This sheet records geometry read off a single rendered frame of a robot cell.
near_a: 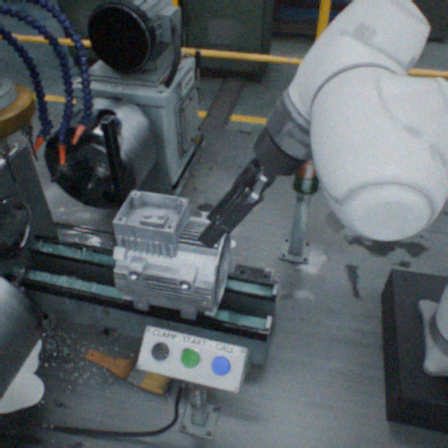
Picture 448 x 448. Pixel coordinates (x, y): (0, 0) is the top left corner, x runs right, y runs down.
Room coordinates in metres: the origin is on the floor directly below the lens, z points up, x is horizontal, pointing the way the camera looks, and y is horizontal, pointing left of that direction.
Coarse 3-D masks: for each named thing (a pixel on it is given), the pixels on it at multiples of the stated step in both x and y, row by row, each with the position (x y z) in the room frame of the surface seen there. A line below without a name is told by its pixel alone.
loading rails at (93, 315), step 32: (32, 256) 0.76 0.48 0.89; (64, 256) 0.74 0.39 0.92; (96, 256) 0.73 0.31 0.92; (32, 288) 0.65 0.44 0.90; (64, 288) 0.63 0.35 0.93; (96, 288) 0.64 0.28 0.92; (256, 288) 0.64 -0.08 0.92; (96, 320) 0.61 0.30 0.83; (128, 320) 0.59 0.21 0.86; (160, 320) 0.57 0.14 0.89; (192, 320) 0.55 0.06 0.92; (224, 320) 0.55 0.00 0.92; (256, 320) 0.55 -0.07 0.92; (256, 352) 0.52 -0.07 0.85
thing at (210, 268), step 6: (114, 252) 0.59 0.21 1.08; (120, 252) 0.59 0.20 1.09; (126, 252) 0.59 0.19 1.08; (114, 258) 0.58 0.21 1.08; (120, 258) 0.58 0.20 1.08; (126, 258) 0.59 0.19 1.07; (204, 264) 0.55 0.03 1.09; (210, 264) 0.55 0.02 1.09; (216, 264) 0.56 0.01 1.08; (204, 270) 0.54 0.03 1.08; (210, 270) 0.54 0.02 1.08; (210, 276) 0.54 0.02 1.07; (216, 306) 0.55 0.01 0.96; (216, 312) 0.55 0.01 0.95
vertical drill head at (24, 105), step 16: (0, 80) 0.75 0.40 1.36; (0, 96) 0.69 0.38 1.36; (16, 96) 0.73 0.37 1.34; (32, 96) 0.74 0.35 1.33; (0, 112) 0.67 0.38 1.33; (16, 112) 0.68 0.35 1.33; (32, 112) 0.72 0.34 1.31; (0, 128) 0.65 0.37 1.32; (16, 128) 0.67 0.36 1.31; (32, 128) 0.74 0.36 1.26; (0, 144) 0.66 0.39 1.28; (32, 144) 0.74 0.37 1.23
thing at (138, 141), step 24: (72, 120) 0.96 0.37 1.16; (96, 120) 0.96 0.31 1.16; (120, 120) 0.99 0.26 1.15; (144, 120) 1.04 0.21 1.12; (48, 144) 0.94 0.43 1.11; (72, 144) 0.91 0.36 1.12; (96, 144) 0.90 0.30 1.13; (120, 144) 0.91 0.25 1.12; (144, 144) 0.98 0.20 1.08; (48, 168) 0.94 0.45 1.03; (72, 168) 0.91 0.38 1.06; (96, 168) 0.88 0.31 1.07; (144, 168) 0.95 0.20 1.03; (72, 192) 0.92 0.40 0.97; (96, 192) 0.91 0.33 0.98
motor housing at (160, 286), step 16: (192, 224) 0.64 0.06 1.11; (192, 240) 0.60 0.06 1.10; (224, 240) 0.69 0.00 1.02; (128, 256) 0.59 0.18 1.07; (144, 256) 0.59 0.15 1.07; (160, 256) 0.58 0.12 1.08; (192, 256) 0.58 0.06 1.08; (208, 256) 0.58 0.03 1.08; (224, 256) 0.68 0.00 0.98; (144, 272) 0.56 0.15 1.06; (160, 272) 0.55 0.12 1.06; (176, 272) 0.55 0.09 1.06; (224, 272) 0.65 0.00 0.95; (128, 288) 0.56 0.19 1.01; (144, 288) 0.55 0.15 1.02; (160, 288) 0.55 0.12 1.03; (176, 288) 0.54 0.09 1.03; (208, 288) 0.53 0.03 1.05; (224, 288) 0.62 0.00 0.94; (160, 304) 0.55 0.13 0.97; (176, 304) 0.54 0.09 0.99; (192, 304) 0.53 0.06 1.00; (208, 304) 0.52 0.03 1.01
